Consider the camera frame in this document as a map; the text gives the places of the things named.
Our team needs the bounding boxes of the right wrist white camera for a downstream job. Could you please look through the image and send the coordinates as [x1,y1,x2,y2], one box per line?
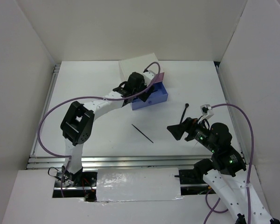
[198,104,214,124]

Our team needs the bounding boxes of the white drawer cabinet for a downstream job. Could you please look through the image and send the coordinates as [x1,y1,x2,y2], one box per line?
[119,53,164,82]

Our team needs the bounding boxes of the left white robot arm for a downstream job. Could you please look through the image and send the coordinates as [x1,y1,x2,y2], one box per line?
[61,70,156,186]

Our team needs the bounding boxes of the white taped cover plate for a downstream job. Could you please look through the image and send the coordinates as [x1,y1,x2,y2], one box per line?
[96,168,182,202]

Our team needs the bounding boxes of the wrist white camera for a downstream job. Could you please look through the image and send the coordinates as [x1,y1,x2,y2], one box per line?
[142,70,156,85]
[198,104,214,124]

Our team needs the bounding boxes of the pink drawer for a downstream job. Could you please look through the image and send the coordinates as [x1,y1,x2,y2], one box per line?
[151,72,164,84]

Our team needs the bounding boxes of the thin black brush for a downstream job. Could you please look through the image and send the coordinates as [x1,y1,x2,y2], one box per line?
[132,124,154,144]

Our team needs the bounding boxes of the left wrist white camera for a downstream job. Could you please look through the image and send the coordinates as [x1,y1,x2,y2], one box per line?
[142,70,156,85]

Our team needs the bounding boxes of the purple wide drawer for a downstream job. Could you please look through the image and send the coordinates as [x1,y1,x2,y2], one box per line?
[131,82,168,111]

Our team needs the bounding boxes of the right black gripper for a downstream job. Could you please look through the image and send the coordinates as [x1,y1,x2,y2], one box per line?
[166,115,217,152]

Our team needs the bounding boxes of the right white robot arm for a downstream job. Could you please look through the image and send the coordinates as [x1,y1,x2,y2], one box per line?
[167,118,280,224]

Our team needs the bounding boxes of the large black makeup brush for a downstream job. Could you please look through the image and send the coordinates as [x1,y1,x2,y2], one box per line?
[180,103,189,124]

